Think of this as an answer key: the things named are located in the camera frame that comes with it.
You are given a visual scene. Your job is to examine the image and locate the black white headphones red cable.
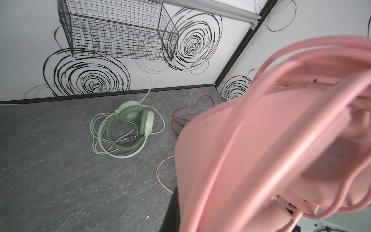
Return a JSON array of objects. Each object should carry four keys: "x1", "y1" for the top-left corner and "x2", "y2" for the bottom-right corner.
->
[{"x1": 171, "y1": 95, "x2": 215, "y2": 137}]

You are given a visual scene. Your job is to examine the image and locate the pink headphones with cable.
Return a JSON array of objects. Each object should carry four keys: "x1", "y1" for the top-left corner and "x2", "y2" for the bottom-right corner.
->
[{"x1": 174, "y1": 36, "x2": 371, "y2": 232}]

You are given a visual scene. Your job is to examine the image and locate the black wire basket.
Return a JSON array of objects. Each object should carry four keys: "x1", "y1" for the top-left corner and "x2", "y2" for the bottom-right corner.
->
[{"x1": 58, "y1": 1, "x2": 179, "y2": 61}]

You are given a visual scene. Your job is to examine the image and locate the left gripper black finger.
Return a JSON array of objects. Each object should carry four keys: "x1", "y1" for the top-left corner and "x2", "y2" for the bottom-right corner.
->
[{"x1": 159, "y1": 187, "x2": 180, "y2": 232}]

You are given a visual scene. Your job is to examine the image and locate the green headphones with cable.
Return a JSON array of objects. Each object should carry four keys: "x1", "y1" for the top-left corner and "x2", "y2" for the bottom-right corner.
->
[{"x1": 89, "y1": 79, "x2": 166, "y2": 160}]

